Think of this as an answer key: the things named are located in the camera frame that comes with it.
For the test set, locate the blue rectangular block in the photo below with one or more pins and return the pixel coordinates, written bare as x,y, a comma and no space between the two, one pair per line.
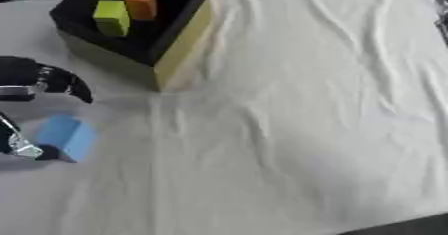
65,135

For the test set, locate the green rectangular block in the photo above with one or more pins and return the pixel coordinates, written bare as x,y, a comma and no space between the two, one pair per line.
112,17

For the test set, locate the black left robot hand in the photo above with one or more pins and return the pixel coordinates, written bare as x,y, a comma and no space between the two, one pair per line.
26,74

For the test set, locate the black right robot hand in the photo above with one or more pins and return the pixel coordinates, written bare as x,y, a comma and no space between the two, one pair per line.
443,15

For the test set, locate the tan cardboard box black inside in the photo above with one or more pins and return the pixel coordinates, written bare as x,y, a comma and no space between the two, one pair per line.
157,35

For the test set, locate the orange rectangular block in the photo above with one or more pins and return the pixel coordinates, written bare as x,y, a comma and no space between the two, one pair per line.
142,1

